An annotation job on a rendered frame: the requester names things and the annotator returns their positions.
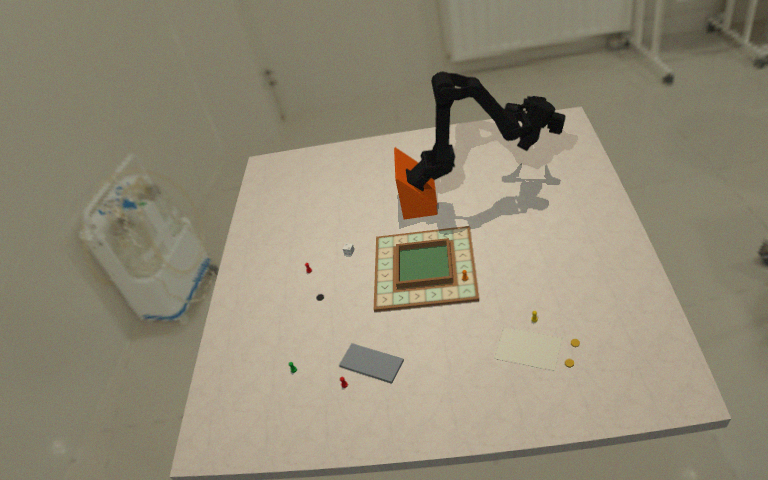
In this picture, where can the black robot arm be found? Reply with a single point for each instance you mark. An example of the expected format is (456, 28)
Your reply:
(440, 161)

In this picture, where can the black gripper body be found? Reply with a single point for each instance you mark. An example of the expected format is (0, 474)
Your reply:
(556, 122)

